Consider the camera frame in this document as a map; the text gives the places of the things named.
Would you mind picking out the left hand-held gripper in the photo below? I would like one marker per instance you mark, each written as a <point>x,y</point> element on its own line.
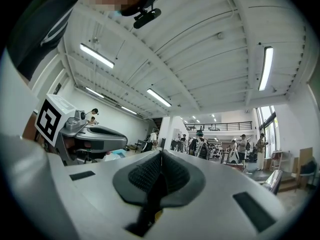
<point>48,120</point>

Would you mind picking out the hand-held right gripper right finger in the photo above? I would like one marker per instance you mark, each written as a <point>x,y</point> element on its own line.
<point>215,184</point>

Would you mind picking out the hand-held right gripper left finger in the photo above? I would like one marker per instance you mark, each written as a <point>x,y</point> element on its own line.
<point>100,189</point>

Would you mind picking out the light blue box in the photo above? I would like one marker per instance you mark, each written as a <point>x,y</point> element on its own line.
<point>118,154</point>

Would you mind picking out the long ceiling tube light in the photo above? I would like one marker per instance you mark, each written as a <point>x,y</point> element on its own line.
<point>94,92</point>
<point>159,97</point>
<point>266,68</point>
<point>129,110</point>
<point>97,55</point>

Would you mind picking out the black mezzanine railing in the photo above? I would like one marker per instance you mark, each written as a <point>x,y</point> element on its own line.
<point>220,126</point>

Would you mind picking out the black glossy chair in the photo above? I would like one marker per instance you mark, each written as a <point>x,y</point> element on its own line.
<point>275,182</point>

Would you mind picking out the tall glass window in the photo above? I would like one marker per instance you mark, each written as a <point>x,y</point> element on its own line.
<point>270,134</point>

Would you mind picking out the wooden chair with dark back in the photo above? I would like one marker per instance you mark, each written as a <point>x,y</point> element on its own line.
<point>307,170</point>

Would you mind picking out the round ceiling smoke detector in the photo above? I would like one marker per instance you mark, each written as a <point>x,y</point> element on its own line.
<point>220,35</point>

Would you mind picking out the white frame chair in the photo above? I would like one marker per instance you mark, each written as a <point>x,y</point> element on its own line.
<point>280,160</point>

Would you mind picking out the black head-worn camera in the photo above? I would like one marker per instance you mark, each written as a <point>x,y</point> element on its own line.
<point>147,17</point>

